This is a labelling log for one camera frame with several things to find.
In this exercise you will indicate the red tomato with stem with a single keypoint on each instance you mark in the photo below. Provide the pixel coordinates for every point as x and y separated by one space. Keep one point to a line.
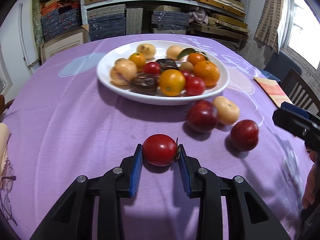
160 150

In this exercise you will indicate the checked curtain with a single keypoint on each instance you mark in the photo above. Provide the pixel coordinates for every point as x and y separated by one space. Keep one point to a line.
273 24

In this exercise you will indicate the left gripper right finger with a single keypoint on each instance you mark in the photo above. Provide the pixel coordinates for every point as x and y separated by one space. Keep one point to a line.
248 215

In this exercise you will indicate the large yellow round pear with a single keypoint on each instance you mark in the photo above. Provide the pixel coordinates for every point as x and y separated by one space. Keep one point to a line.
122 73

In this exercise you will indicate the yellow loquat fruit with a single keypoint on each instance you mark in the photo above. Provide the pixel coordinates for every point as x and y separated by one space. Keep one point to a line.
148 50

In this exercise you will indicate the orange cherry tomato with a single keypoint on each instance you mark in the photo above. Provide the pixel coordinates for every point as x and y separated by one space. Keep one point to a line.
172 82

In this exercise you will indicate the person's right hand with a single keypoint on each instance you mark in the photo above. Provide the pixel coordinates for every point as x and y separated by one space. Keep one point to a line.
309 194

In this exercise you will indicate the small orange tomato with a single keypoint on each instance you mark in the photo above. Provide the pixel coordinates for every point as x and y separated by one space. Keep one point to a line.
139 60

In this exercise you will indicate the red cherry tomato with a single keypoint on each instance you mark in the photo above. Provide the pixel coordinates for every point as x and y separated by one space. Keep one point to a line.
195 86

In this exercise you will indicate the large mandarin orange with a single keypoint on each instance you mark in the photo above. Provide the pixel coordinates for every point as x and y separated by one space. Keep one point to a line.
208 72

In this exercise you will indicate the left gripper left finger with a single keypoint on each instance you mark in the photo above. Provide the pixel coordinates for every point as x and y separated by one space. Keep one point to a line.
71 217

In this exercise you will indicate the purple printed tablecloth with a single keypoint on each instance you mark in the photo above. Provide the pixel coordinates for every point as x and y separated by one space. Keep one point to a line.
64 123

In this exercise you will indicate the mandarin with green leaf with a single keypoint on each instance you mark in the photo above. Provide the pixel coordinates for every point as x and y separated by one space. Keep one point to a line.
192 56

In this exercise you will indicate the metal shelving unit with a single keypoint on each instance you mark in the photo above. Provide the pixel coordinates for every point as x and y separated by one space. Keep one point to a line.
221 20

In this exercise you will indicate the small tan longan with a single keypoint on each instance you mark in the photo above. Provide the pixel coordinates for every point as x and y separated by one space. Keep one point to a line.
119 60

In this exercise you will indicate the white oval plate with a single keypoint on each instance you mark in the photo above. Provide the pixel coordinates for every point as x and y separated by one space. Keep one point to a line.
125 51

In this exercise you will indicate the dark wooden chair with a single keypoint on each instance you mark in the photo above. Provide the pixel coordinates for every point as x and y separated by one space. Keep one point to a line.
299 92

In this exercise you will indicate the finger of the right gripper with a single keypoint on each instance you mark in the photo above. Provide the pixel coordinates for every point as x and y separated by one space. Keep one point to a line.
299 111
292 123

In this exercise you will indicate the brown longan fruit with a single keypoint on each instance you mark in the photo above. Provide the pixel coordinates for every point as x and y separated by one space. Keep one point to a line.
187 66

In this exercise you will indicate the red tomato with calyx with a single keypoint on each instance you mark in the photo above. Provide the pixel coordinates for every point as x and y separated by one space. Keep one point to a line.
153 68

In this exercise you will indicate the rolled beige paper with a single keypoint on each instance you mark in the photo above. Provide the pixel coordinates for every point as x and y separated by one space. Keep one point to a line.
4 137

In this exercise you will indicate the dark red plum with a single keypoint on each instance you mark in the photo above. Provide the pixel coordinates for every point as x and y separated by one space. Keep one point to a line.
245 135
202 117

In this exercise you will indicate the orange exercise notebook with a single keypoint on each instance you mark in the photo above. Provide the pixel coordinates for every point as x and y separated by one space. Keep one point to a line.
273 90

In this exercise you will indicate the eyeglasses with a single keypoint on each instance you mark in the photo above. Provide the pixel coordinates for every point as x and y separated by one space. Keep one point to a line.
7 180

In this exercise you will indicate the framed picture leaning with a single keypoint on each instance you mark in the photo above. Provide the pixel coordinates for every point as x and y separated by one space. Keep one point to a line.
64 41

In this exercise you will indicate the blue folded cloth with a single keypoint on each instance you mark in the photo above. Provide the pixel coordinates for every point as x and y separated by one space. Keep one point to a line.
270 76

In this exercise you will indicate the dark brown water chestnut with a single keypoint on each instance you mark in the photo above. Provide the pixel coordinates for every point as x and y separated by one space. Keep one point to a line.
167 64

